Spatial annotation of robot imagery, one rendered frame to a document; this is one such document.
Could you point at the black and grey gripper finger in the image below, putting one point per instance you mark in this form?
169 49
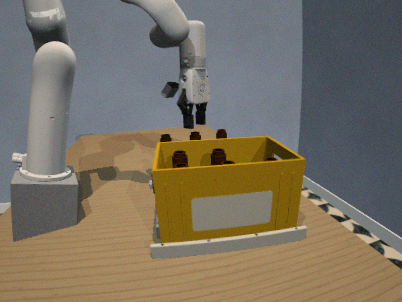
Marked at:
200 114
188 118

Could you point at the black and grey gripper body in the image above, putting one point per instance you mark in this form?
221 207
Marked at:
195 81

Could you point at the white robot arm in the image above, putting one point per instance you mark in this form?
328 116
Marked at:
53 74

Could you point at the yellow crate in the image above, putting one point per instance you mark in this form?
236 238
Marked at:
252 196

